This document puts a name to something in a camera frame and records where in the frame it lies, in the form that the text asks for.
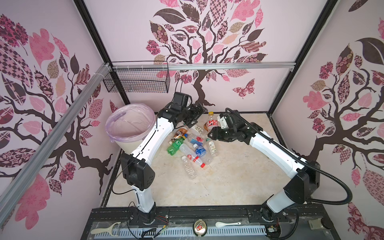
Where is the black corrugated cable hose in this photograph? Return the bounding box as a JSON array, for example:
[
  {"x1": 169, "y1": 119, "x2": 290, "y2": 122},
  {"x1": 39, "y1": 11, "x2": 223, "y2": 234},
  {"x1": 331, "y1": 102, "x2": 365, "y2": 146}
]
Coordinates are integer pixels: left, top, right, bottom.
[{"x1": 225, "y1": 107, "x2": 353, "y2": 206}]

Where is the white bin with pink liner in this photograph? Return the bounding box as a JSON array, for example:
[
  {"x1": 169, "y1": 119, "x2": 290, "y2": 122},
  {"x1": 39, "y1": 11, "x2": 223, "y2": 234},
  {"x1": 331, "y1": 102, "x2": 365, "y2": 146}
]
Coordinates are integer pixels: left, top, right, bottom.
[{"x1": 106, "y1": 104, "x2": 156, "y2": 154}]

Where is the clear bottle yellow cap red label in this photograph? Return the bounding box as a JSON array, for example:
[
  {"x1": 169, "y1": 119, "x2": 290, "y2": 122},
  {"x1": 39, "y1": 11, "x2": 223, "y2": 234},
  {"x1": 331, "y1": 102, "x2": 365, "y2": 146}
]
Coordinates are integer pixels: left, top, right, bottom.
[{"x1": 204, "y1": 112, "x2": 219, "y2": 133}]

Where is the white slotted cable duct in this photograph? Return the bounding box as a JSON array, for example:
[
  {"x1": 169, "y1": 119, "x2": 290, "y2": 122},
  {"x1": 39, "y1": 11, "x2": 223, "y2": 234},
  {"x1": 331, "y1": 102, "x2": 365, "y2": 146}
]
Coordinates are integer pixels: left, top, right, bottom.
[{"x1": 91, "y1": 226, "x2": 267, "y2": 239}]

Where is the clear Fiji water bottle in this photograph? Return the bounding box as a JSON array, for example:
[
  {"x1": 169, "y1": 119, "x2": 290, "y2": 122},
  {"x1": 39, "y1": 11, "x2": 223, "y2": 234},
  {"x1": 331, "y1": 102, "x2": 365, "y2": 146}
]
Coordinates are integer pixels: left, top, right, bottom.
[{"x1": 188, "y1": 134, "x2": 204, "y2": 146}]

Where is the small beige box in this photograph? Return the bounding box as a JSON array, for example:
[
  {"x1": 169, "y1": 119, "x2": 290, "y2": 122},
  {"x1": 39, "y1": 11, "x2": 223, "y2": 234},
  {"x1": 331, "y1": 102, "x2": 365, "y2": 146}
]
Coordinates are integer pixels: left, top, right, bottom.
[{"x1": 308, "y1": 219, "x2": 324, "y2": 231}]

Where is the silver drink can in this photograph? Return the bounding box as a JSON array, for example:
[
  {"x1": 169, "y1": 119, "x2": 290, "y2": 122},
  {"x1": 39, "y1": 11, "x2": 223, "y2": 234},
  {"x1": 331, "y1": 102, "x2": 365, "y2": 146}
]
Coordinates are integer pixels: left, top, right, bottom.
[{"x1": 193, "y1": 219, "x2": 208, "y2": 237}]

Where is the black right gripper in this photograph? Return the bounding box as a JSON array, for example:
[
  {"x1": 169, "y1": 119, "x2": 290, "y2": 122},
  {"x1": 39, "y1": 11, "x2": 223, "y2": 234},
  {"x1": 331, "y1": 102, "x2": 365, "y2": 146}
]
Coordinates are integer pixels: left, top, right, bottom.
[{"x1": 206, "y1": 127, "x2": 236, "y2": 141}]

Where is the white flower label tea bottle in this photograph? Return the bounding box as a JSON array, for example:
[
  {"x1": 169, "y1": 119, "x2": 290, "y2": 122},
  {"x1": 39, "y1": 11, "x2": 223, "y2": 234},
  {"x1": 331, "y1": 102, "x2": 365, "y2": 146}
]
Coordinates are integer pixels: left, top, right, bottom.
[{"x1": 192, "y1": 125, "x2": 205, "y2": 136}]

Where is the Pocari Sweat bottle blue label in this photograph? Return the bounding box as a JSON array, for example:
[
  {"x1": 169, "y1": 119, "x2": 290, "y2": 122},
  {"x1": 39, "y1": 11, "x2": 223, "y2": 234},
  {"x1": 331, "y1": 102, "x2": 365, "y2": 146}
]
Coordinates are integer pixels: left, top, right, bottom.
[{"x1": 193, "y1": 144, "x2": 212, "y2": 165}]

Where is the black wire basket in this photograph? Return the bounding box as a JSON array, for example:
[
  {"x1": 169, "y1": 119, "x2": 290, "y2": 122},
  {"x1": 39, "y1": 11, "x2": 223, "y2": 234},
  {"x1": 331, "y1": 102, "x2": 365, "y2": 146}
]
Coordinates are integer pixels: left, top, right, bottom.
[{"x1": 103, "y1": 60, "x2": 171, "y2": 93}]

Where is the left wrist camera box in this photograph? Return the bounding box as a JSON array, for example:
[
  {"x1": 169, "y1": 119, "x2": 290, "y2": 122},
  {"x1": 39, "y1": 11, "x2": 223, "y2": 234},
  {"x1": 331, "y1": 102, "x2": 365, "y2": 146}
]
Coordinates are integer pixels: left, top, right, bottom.
[{"x1": 172, "y1": 92, "x2": 193, "y2": 108}]

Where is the green Sprite bottle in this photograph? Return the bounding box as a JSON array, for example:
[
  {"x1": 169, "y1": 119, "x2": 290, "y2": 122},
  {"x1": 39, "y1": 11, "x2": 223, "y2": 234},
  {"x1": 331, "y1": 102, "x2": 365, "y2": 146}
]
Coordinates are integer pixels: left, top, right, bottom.
[{"x1": 167, "y1": 136, "x2": 186, "y2": 156}]

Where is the clear unlabelled bottle white cap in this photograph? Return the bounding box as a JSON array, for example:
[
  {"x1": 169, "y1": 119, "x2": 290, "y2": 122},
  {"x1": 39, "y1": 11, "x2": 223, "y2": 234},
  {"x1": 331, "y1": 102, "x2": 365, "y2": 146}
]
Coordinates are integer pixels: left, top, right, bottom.
[{"x1": 182, "y1": 156, "x2": 197, "y2": 180}]

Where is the brown Nescafe bottle left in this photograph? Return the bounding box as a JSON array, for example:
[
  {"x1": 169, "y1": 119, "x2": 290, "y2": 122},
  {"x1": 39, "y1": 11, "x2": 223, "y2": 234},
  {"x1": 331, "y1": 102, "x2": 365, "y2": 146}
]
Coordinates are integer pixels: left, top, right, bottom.
[{"x1": 171, "y1": 128, "x2": 188, "y2": 143}]

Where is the white plastic spoon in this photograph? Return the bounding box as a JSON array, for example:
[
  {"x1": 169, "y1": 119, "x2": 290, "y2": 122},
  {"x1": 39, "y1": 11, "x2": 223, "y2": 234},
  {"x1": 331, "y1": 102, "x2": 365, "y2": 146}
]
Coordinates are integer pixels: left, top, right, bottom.
[{"x1": 215, "y1": 222, "x2": 242, "y2": 228}]

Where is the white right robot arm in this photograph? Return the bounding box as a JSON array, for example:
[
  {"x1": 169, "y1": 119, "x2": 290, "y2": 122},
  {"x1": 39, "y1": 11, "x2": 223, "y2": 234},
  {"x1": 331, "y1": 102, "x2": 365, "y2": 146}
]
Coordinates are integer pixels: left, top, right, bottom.
[{"x1": 208, "y1": 111, "x2": 320, "y2": 222}]

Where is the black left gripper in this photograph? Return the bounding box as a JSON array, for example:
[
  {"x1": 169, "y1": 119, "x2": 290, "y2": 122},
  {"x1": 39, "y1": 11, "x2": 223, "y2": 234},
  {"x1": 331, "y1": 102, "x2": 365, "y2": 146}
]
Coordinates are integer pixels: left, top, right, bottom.
[{"x1": 180, "y1": 101, "x2": 207, "y2": 128}]

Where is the clear bottle green band label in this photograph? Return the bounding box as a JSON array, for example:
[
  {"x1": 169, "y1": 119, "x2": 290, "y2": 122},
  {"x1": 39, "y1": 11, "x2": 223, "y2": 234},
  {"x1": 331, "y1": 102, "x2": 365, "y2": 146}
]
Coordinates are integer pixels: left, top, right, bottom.
[{"x1": 206, "y1": 138, "x2": 219, "y2": 157}]

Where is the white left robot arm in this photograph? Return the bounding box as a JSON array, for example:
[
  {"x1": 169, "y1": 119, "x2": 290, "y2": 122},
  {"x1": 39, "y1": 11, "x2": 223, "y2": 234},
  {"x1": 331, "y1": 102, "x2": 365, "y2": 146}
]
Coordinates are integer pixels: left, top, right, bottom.
[{"x1": 121, "y1": 103, "x2": 208, "y2": 214}]

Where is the white vegetable peeler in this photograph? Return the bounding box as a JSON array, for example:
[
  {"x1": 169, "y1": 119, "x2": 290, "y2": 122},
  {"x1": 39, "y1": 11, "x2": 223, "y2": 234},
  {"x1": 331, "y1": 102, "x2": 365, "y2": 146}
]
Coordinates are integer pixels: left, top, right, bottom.
[{"x1": 90, "y1": 222, "x2": 121, "y2": 237}]

